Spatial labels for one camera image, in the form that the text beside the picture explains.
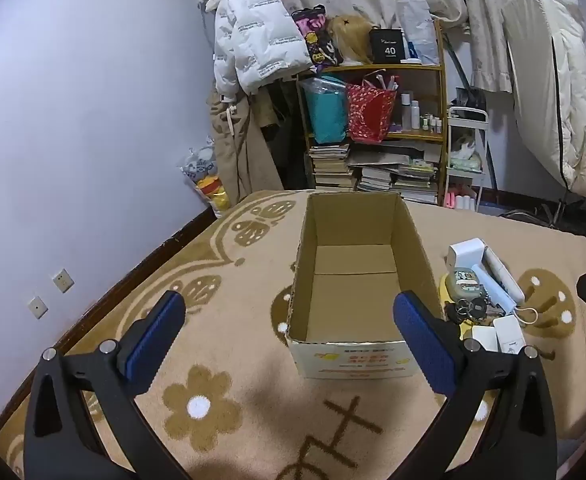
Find red gift bag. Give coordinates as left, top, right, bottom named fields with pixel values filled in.
left=345, top=74, right=399, bottom=143

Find clear plastic bag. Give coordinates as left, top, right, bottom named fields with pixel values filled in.
left=397, top=0, right=441, bottom=66

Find teal bag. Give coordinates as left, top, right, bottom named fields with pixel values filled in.
left=303, top=76, right=349, bottom=145

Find black garment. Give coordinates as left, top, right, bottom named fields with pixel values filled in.
left=253, top=80, right=308, bottom=192

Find light blue device with lanyard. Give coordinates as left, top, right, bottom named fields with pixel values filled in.
left=473, top=265, right=540, bottom=327

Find white brown plush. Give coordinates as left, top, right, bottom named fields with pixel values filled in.
left=452, top=130, right=478, bottom=157

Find black printed bag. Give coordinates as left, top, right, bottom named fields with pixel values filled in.
left=291, top=5, right=344, bottom=66

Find wooden shelf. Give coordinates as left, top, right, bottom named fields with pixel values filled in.
left=295, top=20, right=448, bottom=207

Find cardboard box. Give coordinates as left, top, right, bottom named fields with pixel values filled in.
left=285, top=191, right=446, bottom=380

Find plastic bag of plush toys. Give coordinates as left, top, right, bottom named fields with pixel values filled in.
left=180, top=146, right=234, bottom=218

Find white metal cart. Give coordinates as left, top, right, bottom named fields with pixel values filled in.
left=445, top=105, right=490, bottom=213

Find beige hanging coat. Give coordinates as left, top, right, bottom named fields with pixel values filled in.
left=208, top=90, right=284, bottom=206

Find white puffer jacket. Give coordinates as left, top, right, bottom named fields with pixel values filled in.
left=205, top=0, right=316, bottom=98

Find pile of magazines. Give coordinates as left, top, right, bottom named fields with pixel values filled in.
left=348, top=141, right=441, bottom=205

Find blonde wig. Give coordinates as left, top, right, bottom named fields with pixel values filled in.
left=327, top=14, right=381, bottom=66

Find yellow round pad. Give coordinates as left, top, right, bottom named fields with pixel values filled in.
left=439, top=274, right=474, bottom=337

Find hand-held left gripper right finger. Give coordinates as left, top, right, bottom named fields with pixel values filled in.
left=388, top=290, right=558, bottom=480

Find white remote control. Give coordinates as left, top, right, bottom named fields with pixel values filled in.
left=482, top=249, right=526, bottom=306

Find black box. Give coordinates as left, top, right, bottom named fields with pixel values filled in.
left=369, top=27, right=406, bottom=63

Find stack of books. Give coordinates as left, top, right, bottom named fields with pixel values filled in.
left=308, top=142, right=359, bottom=191

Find black and white picture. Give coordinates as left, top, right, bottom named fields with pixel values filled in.
left=455, top=87, right=487, bottom=121

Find black key bunch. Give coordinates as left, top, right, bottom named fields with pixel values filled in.
left=445, top=297, right=488, bottom=323

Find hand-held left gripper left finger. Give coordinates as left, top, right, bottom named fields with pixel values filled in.
left=23, top=290, right=189, bottom=480

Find cartoon print square case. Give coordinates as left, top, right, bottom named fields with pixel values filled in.
left=447, top=270, right=488, bottom=303

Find white square charger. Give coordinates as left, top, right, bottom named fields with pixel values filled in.
left=448, top=239, right=488, bottom=275

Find pink and white bottles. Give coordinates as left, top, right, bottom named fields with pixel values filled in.
left=445, top=185, right=478, bottom=212

